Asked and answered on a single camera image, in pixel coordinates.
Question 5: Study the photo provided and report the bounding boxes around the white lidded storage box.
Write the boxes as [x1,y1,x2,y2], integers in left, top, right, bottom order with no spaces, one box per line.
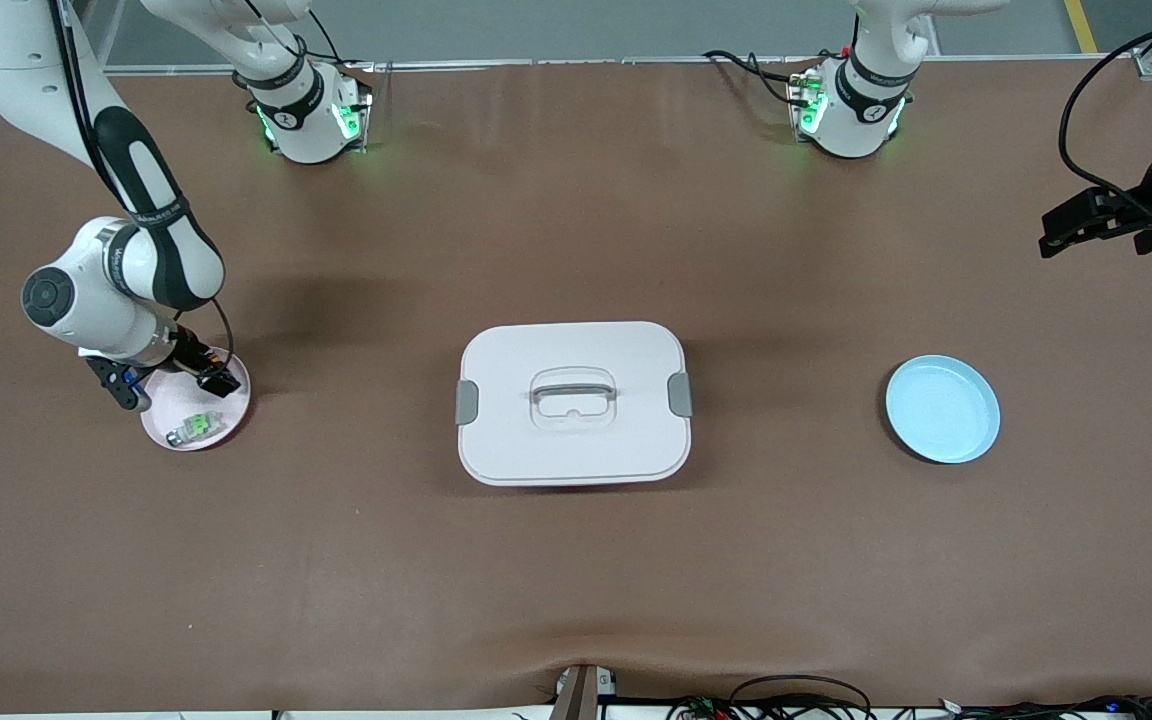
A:
[455,321,694,488]

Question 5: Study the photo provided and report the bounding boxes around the pink round plate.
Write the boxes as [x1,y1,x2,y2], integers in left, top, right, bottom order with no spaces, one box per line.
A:
[140,346,252,452]

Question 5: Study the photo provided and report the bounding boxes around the brown table cover mat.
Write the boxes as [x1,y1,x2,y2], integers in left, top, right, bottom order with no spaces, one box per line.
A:
[0,60,1152,716]

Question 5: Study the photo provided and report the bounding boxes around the light blue round plate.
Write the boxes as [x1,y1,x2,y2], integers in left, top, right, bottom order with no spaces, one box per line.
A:
[885,355,1002,465]

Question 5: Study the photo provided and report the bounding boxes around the green electrical switch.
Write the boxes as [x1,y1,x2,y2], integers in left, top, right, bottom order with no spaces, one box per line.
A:
[166,411,228,446]

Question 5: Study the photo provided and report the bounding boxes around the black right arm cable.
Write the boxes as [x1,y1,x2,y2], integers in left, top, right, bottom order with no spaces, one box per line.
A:
[49,0,237,373]

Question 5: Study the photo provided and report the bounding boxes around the black base power cables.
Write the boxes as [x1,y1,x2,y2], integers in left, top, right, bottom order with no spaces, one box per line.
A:
[704,48,817,109]

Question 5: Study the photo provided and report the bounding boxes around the aluminium table edge rail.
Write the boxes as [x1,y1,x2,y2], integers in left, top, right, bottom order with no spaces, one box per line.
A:
[101,52,1152,79]

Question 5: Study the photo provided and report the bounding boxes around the cable bundle at table edge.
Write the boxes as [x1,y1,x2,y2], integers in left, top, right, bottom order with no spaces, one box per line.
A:
[671,675,1152,720]

